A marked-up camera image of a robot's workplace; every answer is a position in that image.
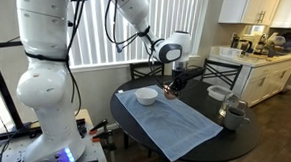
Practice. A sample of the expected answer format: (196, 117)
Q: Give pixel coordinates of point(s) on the white kitchen counter cabinet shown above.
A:
(269, 75)

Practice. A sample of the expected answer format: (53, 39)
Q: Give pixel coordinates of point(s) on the white vertical window blinds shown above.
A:
(97, 38)

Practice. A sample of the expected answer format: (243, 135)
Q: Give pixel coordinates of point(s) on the black orange bar clamp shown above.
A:
(98, 126)
(102, 135)

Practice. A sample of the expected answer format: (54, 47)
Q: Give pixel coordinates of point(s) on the clear plastic jug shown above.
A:
(277, 39)

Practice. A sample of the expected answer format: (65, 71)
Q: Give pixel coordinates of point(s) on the round black table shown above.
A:
(201, 104)

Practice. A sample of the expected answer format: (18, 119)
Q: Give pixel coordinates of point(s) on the clear plastic bin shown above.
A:
(229, 52)

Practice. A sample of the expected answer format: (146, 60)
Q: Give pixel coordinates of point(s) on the clear glass pitcher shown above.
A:
(229, 103)

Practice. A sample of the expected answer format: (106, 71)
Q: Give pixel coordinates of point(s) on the wooden robot stand top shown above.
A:
(83, 116)

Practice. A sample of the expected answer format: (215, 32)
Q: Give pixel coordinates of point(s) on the light blue towel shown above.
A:
(169, 125)

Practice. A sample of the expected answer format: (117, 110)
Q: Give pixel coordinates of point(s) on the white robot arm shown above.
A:
(45, 85)

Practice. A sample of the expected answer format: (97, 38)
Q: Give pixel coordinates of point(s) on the black cross-back chair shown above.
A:
(136, 70)
(219, 73)

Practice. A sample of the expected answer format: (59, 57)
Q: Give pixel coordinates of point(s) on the white kitchen appliance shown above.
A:
(255, 30)

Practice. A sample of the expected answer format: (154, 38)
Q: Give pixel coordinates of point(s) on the white bowl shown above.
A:
(146, 97)

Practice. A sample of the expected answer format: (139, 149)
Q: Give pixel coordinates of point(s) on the black coffee maker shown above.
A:
(242, 44)

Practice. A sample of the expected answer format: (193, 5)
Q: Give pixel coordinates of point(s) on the grey metal mounting plate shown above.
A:
(11, 150)

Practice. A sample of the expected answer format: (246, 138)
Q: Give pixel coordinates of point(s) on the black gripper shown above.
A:
(179, 76)

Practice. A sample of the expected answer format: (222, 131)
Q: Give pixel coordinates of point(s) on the grey mug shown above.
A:
(233, 119)

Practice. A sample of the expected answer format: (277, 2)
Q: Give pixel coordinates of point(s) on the translucent plastic container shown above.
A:
(218, 92)

